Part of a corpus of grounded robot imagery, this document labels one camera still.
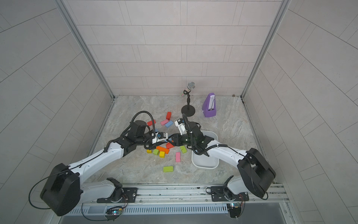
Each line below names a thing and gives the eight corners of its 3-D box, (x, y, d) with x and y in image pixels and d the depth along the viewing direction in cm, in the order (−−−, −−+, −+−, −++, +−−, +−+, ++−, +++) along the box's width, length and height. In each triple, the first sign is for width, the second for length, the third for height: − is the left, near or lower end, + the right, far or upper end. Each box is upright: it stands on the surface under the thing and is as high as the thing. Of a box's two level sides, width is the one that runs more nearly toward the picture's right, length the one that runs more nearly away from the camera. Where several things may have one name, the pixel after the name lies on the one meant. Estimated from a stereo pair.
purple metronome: (202, 116, 106) (205, 101, 92) (202, 108, 111) (204, 93, 97) (214, 116, 106) (219, 101, 92) (213, 109, 111) (217, 93, 97)
